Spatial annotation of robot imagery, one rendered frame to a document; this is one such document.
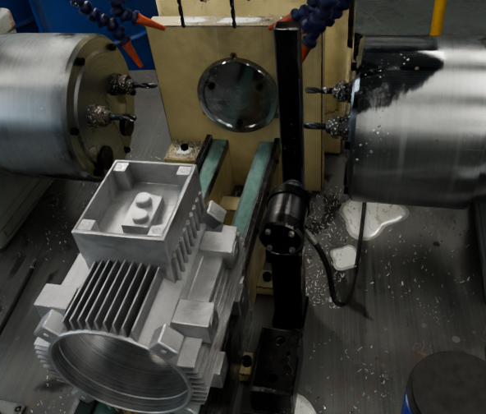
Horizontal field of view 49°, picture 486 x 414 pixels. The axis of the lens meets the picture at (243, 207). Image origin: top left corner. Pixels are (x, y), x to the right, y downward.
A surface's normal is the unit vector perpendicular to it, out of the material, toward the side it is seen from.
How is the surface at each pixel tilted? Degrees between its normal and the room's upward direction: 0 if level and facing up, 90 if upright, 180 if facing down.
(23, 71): 32
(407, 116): 55
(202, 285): 0
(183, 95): 90
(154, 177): 90
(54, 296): 0
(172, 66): 90
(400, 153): 77
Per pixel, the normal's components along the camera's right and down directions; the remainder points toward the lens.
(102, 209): 0.97, 0.07
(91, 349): 0.81, -0.29
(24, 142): -0.22, 0.60
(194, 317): -0.10, -0.73
